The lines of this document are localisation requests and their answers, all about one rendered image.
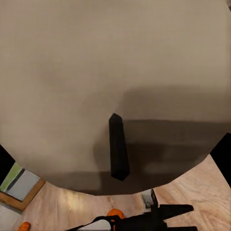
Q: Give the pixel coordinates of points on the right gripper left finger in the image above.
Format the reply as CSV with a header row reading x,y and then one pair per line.
x,y
6,163

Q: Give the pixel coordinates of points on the door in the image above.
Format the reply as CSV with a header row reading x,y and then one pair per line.
x,y
20,187

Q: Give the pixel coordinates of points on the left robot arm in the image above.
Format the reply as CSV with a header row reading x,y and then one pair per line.
x,y
151,219

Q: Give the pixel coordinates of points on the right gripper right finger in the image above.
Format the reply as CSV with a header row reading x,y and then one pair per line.
x,y
222,156

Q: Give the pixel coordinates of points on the pillar candle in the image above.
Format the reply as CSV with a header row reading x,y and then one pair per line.
x,y
112,97

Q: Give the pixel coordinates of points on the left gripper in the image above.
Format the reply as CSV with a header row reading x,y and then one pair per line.
x,y
154,221

